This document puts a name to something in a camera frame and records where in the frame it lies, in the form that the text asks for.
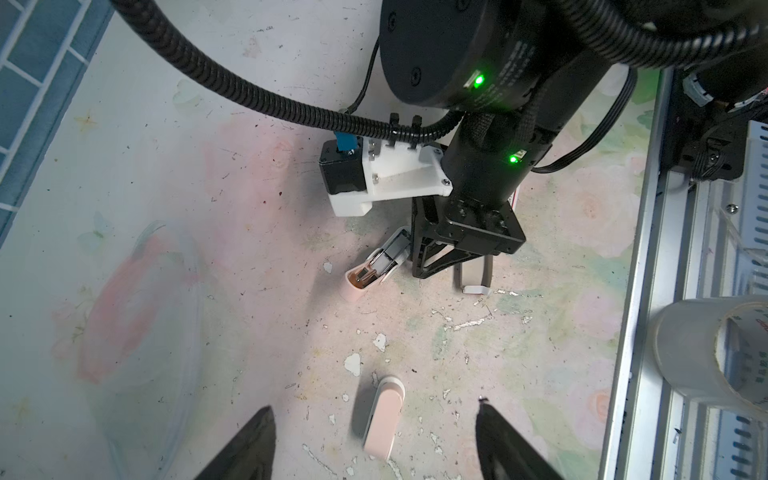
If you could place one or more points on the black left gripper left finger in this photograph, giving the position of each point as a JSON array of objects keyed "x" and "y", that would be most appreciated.
[{"x": 250, "y": 454}]

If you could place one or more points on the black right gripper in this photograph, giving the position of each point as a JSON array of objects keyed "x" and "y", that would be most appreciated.
[{"x": 451, "y": 230}]

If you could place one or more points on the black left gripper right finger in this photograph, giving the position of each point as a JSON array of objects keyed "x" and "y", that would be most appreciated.
[{"x": 503, "y": 452}]

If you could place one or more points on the cardboard staple tray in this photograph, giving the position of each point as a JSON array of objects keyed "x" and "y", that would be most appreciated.
[{"x": 474, "y": 277}]

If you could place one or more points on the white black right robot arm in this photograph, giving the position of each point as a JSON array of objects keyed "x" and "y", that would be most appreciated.
[{"x": 525, "y": 86}]

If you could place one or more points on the coiled clear tube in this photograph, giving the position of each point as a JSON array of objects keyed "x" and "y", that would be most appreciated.
[{"x": 714, "y": 351}]

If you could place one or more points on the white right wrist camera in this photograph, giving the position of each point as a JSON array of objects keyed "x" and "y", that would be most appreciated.
[{"x": 374, "y": 172}]

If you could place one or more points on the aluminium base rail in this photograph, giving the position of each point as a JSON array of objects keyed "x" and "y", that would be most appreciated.
[{"x": 695, "y": 240}]

